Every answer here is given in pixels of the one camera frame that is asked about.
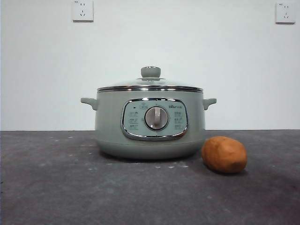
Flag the glass lid with green knob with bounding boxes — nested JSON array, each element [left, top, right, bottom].
[[97, 66, 203, 91]]

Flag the brown potato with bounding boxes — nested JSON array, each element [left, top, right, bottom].
[[202, 136, 248, 174]]

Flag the pale green electric cooking pot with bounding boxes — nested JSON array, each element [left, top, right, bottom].
[[80, 90, 217, 160]]

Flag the white wall socket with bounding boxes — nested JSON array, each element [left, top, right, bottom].
[[275, 1, 296, 24], [72, 0, 94, 23]]

